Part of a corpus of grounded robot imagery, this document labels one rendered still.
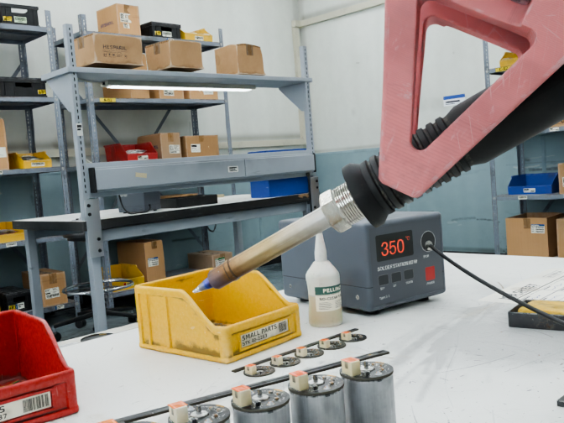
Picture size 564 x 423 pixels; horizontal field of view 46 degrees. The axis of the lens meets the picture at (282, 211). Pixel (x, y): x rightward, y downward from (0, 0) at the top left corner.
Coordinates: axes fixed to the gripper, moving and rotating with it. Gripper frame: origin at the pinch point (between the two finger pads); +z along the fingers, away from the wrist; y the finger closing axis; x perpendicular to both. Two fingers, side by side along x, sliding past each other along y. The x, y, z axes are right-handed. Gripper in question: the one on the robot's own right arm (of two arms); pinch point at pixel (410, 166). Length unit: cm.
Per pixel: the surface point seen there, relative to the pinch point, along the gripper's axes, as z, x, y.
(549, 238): 31, 80, -457
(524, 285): 10, 14, -57
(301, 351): 19.0, -3.1, -29.0
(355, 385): 10.2, 1.7, -5.5
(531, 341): 10.7, 13.2, -33.5
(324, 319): 18.9, -3.3, -38.8
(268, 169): 46, -78, -297
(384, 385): 9.7, 2.8, -5.9
